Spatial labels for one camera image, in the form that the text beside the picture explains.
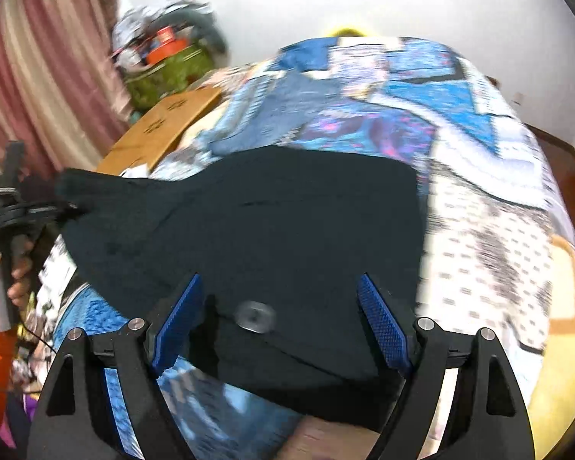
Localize black pants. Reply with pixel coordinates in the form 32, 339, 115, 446
57, 146, 424, 431

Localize person's left hand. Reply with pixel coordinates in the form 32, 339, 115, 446
0, 233, 36, 315

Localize striped red beige curtain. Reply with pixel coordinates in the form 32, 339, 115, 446
0, 0, 131, 177

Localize wooden lap desk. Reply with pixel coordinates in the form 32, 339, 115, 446
96, 87, 222, 176

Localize patchwork patterned bed cover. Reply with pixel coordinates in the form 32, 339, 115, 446
38, 35, 575, 460

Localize pile of grey clothes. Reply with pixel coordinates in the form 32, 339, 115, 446
112, 0, 228, 58

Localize orange box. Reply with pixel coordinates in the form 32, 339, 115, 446
146, 26, 190, 66

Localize folded blue jeans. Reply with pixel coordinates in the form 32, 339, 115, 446
207, 71, 342, 157

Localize yellow curved pillow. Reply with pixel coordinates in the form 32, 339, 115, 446
330, 27, 365, 38

